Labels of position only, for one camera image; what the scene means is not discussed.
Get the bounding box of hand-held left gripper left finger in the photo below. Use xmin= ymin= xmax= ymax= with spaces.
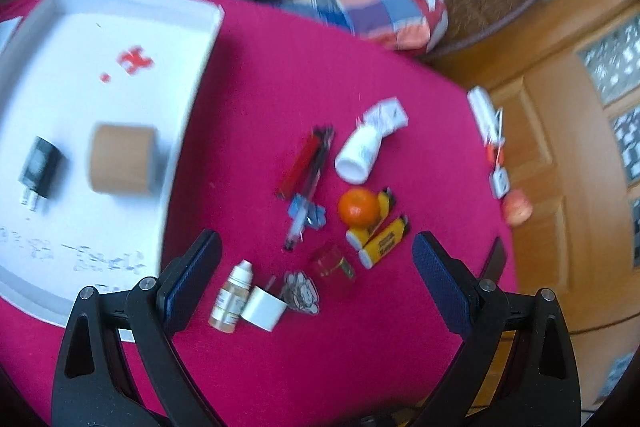
xmin=51 ymin=229 xmax=223 ymax=427

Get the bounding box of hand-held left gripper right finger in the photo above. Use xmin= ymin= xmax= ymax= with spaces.
xmin=412 ymin=231 xmax=583 ymax=427

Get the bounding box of small dropper bottle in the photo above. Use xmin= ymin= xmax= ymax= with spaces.
xmin=208 ymin=259 xmax=254 ymax=334

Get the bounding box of yellow lighter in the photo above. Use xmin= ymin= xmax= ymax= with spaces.
xmin=346 ymin=188 xmax=397 ymax=252
xmin=360 ymin=214 xmax=411 ymax=269

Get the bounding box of small red jar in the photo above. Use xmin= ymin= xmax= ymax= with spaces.
xmin=310 ymin=245 xmax=357 ymax=293

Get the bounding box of white plastic bottle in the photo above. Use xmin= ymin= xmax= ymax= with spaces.
xmin=334 ymin=127 xmax=383 ymax=184

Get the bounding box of red lighter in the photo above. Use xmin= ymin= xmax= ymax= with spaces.
xmin=276 ymin=129 xmax=326 ymax=200

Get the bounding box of black pen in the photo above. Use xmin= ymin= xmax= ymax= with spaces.
xmin=284 ymin=124 xmax=335 ymax=253

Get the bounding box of white shallow tray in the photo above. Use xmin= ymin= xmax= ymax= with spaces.
xmin=0 ymin=0 xmax=225 ymax=343

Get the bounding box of black flat object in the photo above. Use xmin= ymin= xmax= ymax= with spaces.
xmin=482 ymin=237 xmax=507 ymax=280

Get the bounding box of red apple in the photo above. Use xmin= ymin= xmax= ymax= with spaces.
xmin=502 ymin=189 xmax=533 ymax=227

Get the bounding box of orange mandarin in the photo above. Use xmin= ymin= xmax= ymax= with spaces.
xmin=338 ymin=188 xmax=381 ymax=229

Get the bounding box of brown tape roll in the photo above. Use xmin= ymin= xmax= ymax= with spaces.
xmin=89 ymin=123 xmax=161 ymax=195

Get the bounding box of blue clip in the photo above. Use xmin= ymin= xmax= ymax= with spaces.
xmin=289 ymin=196 xmax=327 ymax=232

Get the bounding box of orange white small tool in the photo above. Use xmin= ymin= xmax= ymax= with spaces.
xmin=485 ymin=138 xmax=507 ymax=168

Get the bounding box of crumpled white paper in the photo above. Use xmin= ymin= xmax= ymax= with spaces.
xmin=356 ymin=97 xmax=408 ymax=138

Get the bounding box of black charger plug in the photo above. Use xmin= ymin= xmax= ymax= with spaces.
xmin=18 ymin=136 xmax=63 ymax=212

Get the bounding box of wooden door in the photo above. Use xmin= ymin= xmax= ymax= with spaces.
xmin=435 ymin=0 xmax=640 ymax=408

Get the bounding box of red tablecloth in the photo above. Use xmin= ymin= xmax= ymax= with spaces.
xmin=0 ymin=0 xmax=518 ymax=427

